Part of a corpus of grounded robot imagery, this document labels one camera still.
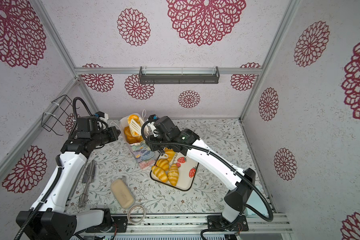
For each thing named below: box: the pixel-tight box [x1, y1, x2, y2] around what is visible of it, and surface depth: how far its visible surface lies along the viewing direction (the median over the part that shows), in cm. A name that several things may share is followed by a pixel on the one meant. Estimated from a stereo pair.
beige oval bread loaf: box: [111, 179, 134, 209], surface depth 82 cm
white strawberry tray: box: [150, 152, 199, 191], surface depth 93 cm
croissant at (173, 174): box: [167, 163, 179, 186], surface depth 89 cm
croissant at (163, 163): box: [155, 158, 170, 172], surface depth 92 cm
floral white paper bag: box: [120, 113, 159, 169], surface depth 86 cm
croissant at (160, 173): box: [151, 165, 169, 183], surface depth 89 cm
